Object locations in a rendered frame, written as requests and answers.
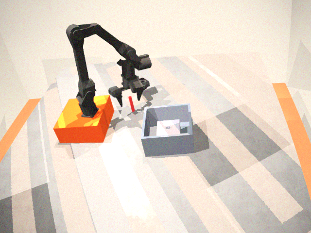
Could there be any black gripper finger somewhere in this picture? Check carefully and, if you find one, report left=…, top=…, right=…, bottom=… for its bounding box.
left=116, top=95, right=123, bottom=107
left=137, top=87, right=147, bottom=101

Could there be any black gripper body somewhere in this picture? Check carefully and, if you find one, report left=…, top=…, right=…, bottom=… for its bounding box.
left=108, top=73, right=150, bottom=98

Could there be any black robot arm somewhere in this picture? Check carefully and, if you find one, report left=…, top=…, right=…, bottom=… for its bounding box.
left=66, top=23, right=152, bottom=118

